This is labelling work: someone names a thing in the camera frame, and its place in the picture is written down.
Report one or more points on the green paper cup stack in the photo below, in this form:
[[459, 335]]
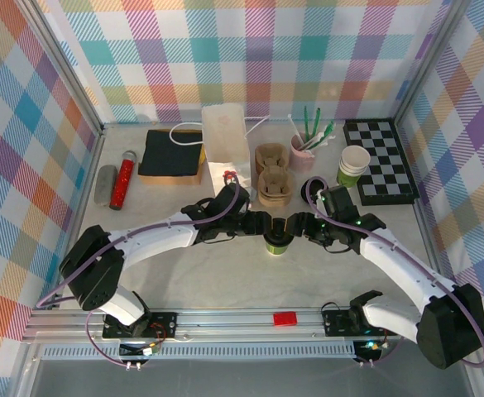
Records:
[[347, 175]]

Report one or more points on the white paper straw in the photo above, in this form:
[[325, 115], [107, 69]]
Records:
[[318, 141]]

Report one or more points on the green paper coffee cup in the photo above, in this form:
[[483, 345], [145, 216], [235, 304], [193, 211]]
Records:
[[276, 249]]

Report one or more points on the grey oblong case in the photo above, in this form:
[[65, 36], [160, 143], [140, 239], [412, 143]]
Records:
[[106, 184]]

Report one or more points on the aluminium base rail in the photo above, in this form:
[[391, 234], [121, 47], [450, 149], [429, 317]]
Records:
[[233, 320]]

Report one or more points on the pink straw holder cup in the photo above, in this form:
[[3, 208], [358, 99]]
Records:
[[301, 161]]

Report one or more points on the red glitter tube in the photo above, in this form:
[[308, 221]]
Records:
[[123, 178]]

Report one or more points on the red plastic block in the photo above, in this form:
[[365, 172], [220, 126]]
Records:
[[285, 319]]

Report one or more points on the small electronics board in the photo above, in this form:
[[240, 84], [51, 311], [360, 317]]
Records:
[[370, 346], [142, 350]]

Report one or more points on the white plastic straw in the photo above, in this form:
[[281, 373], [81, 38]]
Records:
[[293, 126]]

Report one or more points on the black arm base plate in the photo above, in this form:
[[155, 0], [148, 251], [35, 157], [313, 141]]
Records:
[[336, 324], [165, 324]]

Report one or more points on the aluminium frame post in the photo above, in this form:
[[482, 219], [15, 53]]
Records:
[[65, 68], [424, 62]]

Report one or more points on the yellow paper napkin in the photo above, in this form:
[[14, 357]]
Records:
[[202, 156]]

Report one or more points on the white flower paper bag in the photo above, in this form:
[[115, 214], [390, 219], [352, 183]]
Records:
[[225, 136]]

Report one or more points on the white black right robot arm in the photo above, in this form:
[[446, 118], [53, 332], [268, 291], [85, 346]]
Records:
[[403, 264]]

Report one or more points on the black grey chessboard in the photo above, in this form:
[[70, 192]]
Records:
[[386, 165]]

